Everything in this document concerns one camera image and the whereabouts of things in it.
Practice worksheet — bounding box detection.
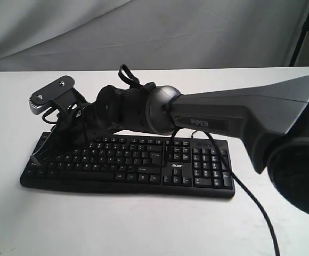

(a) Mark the grey backdrop cloth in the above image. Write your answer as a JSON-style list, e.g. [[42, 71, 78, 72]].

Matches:
[[0, 1, 309, 71]]

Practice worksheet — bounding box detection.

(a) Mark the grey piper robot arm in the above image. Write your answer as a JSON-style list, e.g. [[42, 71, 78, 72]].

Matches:
[[21, 76, 309, 214]]

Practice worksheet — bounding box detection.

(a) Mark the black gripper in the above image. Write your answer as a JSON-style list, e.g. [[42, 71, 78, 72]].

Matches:
[[30, 102, 101, 166]]

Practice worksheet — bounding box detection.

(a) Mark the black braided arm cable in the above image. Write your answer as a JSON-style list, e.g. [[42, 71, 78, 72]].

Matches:
[[118, 63, 280, 256]]

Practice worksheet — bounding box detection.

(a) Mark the black stand pole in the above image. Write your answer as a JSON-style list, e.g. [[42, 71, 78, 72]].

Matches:
[[289, 11, 309, 67]]

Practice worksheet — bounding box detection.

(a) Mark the black acer keyboard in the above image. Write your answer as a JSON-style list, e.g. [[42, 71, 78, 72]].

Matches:
[[20, 135, 235, 198]]

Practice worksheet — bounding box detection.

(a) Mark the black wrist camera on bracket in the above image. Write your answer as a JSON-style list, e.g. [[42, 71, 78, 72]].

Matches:
[[29, 75, 87, 117]]

